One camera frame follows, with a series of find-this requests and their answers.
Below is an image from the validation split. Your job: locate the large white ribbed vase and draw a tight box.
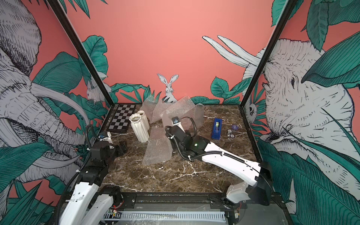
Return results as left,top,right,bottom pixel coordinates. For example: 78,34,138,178
129,113,149,143

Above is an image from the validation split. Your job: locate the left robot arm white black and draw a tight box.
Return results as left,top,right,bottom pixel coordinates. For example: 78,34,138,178
52,125,128,225

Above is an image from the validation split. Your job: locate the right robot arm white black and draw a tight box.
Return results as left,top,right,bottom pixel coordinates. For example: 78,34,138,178
165,117,273,209

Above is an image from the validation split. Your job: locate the crumpled bubble wrap pile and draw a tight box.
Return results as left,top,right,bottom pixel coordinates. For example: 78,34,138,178
140,96,196,126

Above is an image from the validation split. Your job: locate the black white chessboard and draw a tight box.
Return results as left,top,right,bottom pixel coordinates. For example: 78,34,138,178
107,104,136,133

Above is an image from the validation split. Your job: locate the blue tape dispenser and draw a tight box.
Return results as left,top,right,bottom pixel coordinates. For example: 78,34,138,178
211,118,222,140

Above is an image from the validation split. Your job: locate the small white ribbed vase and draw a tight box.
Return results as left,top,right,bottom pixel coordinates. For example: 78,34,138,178
137,110,150,131

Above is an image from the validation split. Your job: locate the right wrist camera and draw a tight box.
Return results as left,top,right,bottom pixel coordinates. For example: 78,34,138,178
171,117,182,127

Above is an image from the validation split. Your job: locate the white slotted cable duct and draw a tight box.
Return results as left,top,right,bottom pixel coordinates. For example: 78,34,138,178
103,211,227,223

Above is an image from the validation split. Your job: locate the black front mounting rail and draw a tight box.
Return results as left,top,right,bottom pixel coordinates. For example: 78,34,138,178
111,192,286,211

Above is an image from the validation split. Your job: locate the left black frame post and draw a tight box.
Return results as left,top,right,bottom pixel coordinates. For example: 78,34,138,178
47,0,115,107

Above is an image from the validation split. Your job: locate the black frame post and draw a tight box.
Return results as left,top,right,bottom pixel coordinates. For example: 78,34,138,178
47,0,115,107
239,0,297,109

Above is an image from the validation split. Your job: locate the right black frame post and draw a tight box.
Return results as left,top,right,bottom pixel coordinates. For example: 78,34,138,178
239,0,297,109

